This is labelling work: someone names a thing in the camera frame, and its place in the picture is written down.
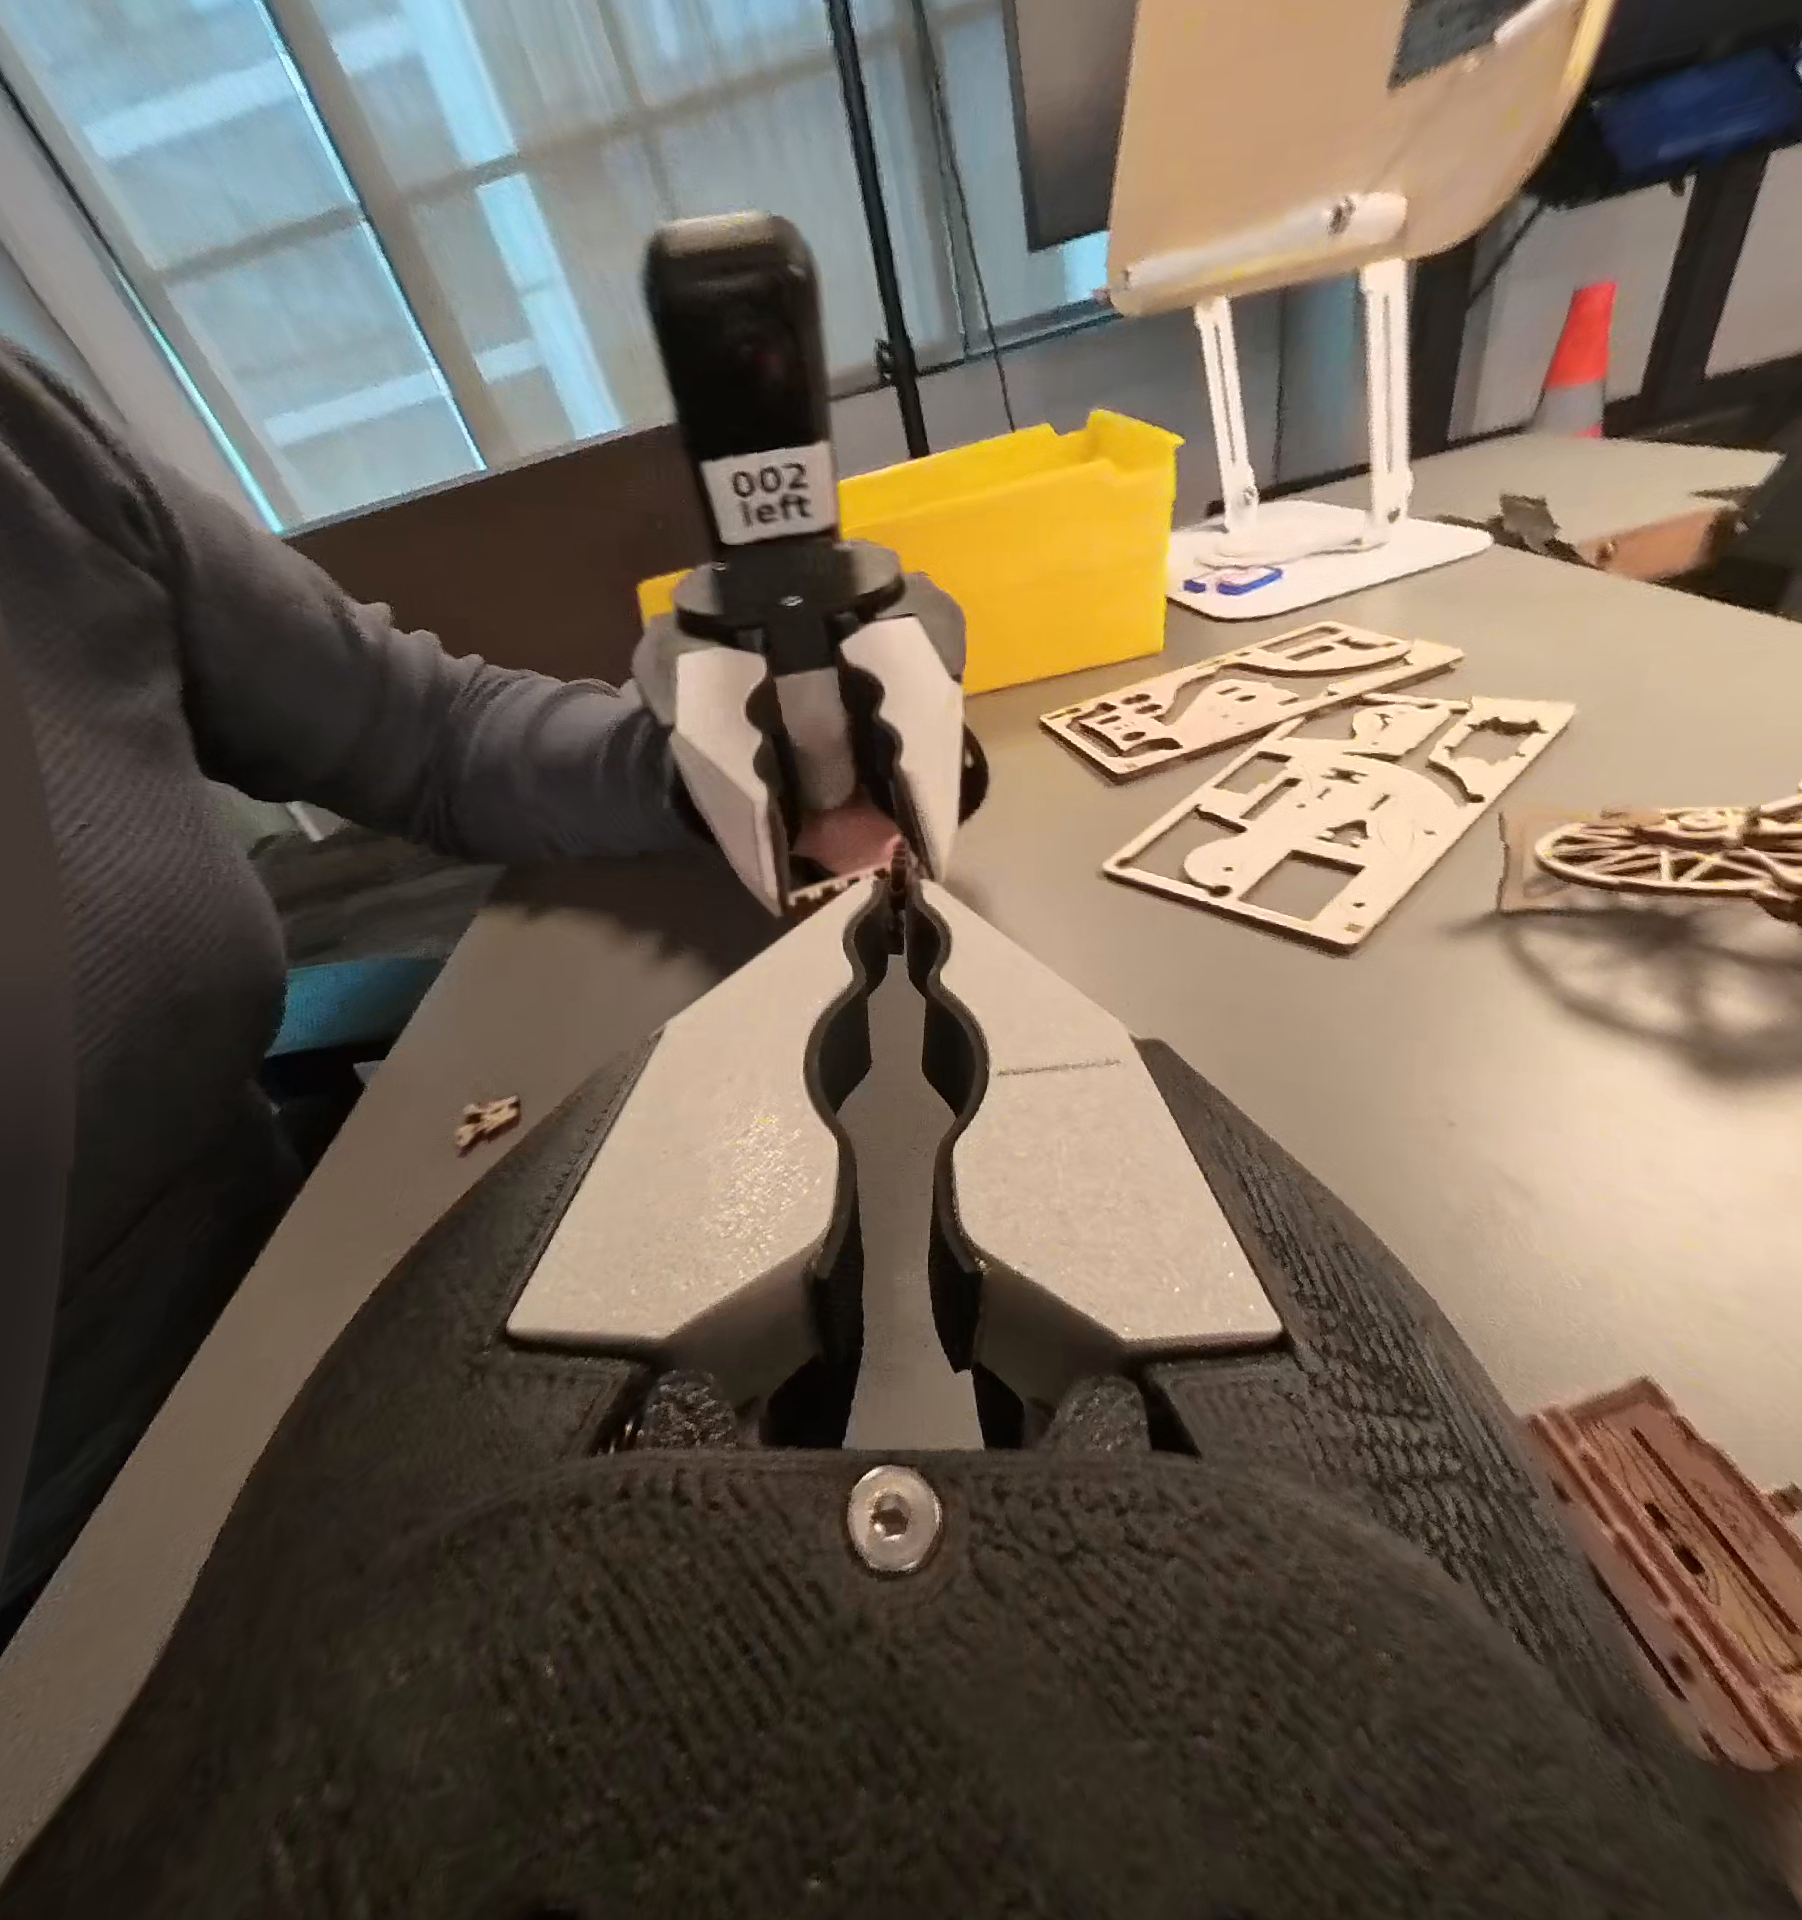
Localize dark wooden scrap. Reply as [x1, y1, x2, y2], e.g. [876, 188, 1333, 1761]
[1441, 492, 1577, 563]

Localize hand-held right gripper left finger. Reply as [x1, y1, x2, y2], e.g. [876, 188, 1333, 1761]
[506, 880, 891, 1433]

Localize large grid window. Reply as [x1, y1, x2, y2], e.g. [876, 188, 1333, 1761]
[0, 0, 1144, 529]

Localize brown partition panel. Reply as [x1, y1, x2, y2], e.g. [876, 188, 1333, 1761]
[288, 423, 692, 684]

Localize black light stand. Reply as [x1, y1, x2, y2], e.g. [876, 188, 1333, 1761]
[826, 0, 935, 459]

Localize orange traffic cone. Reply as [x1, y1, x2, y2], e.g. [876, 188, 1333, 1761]
[1535, 283, 1619, 440]

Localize wooden part sheet round holes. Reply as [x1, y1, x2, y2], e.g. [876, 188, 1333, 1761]
[1039, 621, 1461, 785]

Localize wooden bicycle model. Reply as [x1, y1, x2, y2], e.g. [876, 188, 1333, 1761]
[1501, 750, 1802, 940]

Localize yellow plastic bin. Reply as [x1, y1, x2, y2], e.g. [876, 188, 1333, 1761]
[638, 407, 1184, 699]

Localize teal chair seat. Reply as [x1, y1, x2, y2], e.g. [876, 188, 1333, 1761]
[264, 957, 445, 1059]

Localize person's left hand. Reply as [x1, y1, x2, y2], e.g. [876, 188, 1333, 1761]
[796, 804, 907, 880]

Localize large black screen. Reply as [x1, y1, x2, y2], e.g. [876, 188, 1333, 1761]
[997, 0, 1144, 253]

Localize small wooden crate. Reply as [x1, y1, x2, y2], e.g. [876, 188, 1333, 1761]
[1527, 1377, 1802, 1775]

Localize blue box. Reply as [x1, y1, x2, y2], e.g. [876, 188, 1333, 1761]
[1533, 46, 1802, 204]

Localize person's grey sweater torso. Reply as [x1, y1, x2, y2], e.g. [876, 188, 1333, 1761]
[0, 316, 310, 1682]

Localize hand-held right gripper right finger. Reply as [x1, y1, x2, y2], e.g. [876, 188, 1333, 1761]
[909, 880, 1285, 1421]

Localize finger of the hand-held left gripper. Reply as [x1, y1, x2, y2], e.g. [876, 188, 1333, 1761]
[667, 644, 808, 921]
[847, 614, 967, 888]

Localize wooden part sheet square windows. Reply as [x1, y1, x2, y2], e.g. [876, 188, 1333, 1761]
[1103, 695, 1575, 957]

